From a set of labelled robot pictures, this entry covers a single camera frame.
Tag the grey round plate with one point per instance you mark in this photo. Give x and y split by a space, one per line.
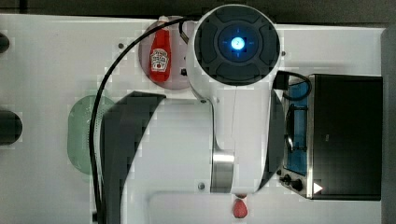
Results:
179 34

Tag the black cylinder holder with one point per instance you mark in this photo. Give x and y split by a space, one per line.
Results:
10 127

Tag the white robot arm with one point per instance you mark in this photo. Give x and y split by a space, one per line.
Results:
215 142

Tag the light red strawberry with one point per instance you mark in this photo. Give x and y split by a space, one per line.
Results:
239 209

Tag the black toaster oven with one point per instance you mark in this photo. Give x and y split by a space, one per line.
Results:
333 140

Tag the red ketchup bottle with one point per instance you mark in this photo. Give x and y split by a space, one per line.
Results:
160 56

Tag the dark red strawberry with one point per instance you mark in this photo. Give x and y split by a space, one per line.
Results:
241 196

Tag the black cup at edge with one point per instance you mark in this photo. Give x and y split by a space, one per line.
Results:
4 43

